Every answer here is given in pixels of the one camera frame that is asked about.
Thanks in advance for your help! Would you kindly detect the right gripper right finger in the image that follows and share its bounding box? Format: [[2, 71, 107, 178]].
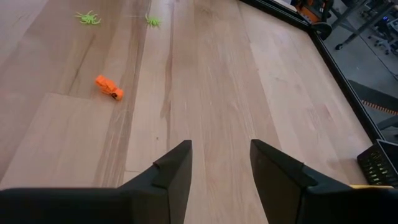
[[249, 139, 398, 224]]

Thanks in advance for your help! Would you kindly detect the orange pumpkin toy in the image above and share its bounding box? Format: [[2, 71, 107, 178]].
[[95, 74, 124, 101]]

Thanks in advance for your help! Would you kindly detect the black orange-striped floor mat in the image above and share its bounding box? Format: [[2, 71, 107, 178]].
[[348, 79, 398, 116]]

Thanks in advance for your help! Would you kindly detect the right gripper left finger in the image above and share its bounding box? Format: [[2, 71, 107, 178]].
[[0, 139, 193, 224]]

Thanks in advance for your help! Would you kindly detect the black plastic basket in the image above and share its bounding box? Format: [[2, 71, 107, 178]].
[[356, 139, 398, 187]]

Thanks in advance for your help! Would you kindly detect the green plastic spider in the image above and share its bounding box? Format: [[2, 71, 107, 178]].
[[74, 10, 102, 26], [144, 14, 162, 28]]

